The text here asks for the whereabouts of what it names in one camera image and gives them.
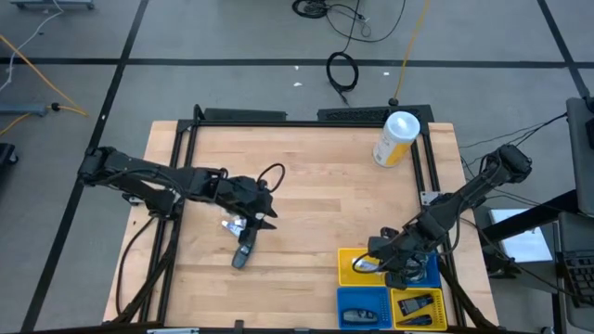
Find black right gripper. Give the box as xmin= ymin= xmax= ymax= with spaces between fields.
xmin=368 ymin=225 xmax=422 ymax=289

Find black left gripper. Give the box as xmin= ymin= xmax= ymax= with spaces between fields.
xmin=216 ymin=174 xmax=280 ymax=255

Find grey oval plastic case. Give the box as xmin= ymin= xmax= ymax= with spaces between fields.
xmin=230 ymin=240 xmax=255 ymax=270
xmin=342 ymin=309 xmax=380 ymax=325

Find black tube with white label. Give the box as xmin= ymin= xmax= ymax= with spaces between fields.
xmin=397 ymin=293 xmax=435 ymax=317

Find black tube with blue cap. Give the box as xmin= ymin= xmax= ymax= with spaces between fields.
xmin=396 ymin=314 xmax=433 ymax=327

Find blue plastic basket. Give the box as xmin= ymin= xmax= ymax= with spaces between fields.
xmin=336 ymin=285 xmax=394 ymax=331
xmin=386 ymin=247 xmax=443 ymax=289

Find black flat box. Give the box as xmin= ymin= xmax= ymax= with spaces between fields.
xmin=202 ymin=107 xmax=288 ymax=122

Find white yellow wipes canister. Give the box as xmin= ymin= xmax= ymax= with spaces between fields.
xmin=371 ymin=109 xmax=422 ymax=169

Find black perforated box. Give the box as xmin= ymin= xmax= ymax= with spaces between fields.
xmin=316 ymin=104 xmax=435 ymax=123

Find white sheet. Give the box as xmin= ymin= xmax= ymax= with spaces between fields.
xmin=488 ymin=207 xmax=557 ymax=264

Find black desk strut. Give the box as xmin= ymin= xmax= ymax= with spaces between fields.
xmin=475 ymin=187 xmax=581 ymax=247

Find laptop with black keyboard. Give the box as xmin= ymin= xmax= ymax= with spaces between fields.
xmin=555 ymin=211 xmax=594 ymax=333

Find grey monitor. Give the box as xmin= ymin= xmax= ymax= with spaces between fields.
xmin=564 ymin=96 xmax=594 ymax=217

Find grey metal bar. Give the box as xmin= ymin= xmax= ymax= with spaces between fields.
xmin=8 ymin=0 xmax=96 ymax=11
xmin=0 ymin=102 xmax=49 ymax=117

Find black caster foot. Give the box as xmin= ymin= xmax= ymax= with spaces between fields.
xmin=0 ymin=142 xmax=19 ymax=169

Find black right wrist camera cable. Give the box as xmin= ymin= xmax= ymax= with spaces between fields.
xmin=350 ymin=251 xmax=388 ymax=276

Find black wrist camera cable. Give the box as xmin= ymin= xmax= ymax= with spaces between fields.
xmin=350 ymin=251 xmax=388 ymax=276
xmin=255 ymin=161 xmax=287 ymax=194

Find black left wrist camera cable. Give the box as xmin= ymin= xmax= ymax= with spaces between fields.
xmin=255 ymin=161 xmax=287 ymax=194

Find black metal table frame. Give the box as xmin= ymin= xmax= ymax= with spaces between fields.
xmin=110 ymin=104 xmax=497 ymax=333

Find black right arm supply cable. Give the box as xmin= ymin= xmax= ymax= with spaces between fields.
xmin=457 ymin=215 xmax=576 ymax=302

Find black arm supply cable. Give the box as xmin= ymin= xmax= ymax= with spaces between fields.
xmin=113 ymin=213 xmax=157 ymax=321
xmin=457 ymin=215 xmax=576 ymax=302

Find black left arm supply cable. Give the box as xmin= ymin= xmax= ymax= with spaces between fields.
xmin=113 ymin=213 xmax=157 ymax=321

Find black cable with coil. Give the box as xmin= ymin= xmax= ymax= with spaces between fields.
xmin=325 ymin=0 xmax=372 ymax=107

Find thin black cables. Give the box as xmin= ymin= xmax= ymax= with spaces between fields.
xmin=458 ymin=110 xmax=570 ymax=161

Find yellow hanging cable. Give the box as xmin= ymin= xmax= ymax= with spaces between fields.
xmin=388 ymin=0 xmax=433 ymax=108

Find black cable bundle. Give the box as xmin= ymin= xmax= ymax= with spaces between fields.
xmin=291 ymin=0 xmax=407 ymax=44

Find yellow floor cable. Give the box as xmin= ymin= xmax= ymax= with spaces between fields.
xmin=0 ymin=32 xmax=90 ymax=138

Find white floor cable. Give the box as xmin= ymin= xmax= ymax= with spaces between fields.
xmin=0 ymin=0 xmax=66 ymax=94

